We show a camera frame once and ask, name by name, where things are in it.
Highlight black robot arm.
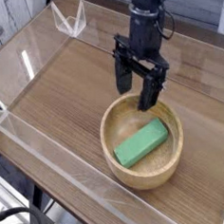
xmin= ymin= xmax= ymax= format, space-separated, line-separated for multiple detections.
xmin=113 ymin=0 xmax=176 ymax=111

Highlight black cable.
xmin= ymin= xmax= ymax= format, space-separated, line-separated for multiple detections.
xmin=0 ymin=203 xmax=44 ymax=224

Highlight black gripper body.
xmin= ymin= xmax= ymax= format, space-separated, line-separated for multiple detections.
xmin=113 ymin=8 xmax=169 ymax=77

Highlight brown wooden bowl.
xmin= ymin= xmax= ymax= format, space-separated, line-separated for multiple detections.
xmin=100 ymin=94 xmax=184 ymax=190

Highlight black table leg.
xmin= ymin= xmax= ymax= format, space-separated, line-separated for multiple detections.
xmin=32 ymin=186 xmax=43 ymax=209

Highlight clear acrylic tray walls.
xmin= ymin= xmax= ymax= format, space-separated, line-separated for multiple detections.
xmin=0 ymin=0 xmax=224 ymax=224

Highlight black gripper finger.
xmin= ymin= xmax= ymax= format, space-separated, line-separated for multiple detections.
xmin=115 ymin=58 xmax=133 ymax=94
xmin=138 ymin=73 xmax=166 ymax=111

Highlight green rectangular block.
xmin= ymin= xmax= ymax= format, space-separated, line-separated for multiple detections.
xmin=114 ymin=118 xmax=168 ymax=168

